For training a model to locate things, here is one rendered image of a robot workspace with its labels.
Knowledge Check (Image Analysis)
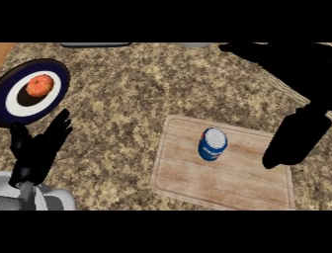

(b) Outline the orange tomato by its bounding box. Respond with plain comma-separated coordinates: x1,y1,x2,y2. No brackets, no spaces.
25,74,56,99

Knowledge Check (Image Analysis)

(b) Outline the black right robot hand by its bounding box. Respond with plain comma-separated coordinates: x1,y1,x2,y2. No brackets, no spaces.
218,42,332,170

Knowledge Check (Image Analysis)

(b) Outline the blue and white can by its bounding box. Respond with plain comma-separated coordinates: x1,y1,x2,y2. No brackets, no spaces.
197,126,231,163

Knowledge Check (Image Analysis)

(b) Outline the dark grey flat appliance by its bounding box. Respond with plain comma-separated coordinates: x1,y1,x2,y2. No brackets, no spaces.
59,42,135,48

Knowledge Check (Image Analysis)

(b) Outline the navy and white plate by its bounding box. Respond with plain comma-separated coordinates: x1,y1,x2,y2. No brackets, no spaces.
0,57,73,129

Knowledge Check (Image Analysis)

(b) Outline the pale grey round object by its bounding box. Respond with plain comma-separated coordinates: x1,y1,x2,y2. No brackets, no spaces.
179,42,216,49

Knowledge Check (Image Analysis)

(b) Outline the pale wooden cutting board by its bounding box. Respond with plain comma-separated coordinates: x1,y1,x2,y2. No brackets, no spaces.
151,114,297,211

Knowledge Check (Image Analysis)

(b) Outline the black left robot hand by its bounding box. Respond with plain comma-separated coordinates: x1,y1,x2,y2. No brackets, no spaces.
8,108,74,189

